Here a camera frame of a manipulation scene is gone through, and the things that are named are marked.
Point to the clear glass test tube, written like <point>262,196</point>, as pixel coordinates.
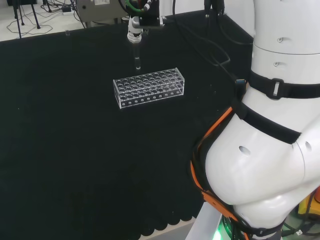
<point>137,57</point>

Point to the clear plastic test tube rack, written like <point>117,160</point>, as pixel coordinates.
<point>150,87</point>

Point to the black power adapter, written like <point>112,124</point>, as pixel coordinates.
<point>66,9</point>

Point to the grey metal equipment box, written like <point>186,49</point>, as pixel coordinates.
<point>97,10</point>

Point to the black bench cloth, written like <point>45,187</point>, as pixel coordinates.
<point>87,150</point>

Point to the black tripod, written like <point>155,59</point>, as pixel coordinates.
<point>18,15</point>

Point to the yellow stop button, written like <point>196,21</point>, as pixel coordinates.
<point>308,203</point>

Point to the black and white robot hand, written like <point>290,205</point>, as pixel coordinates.
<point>147,15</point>

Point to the small clear plastic clip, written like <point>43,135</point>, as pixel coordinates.
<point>67,33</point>

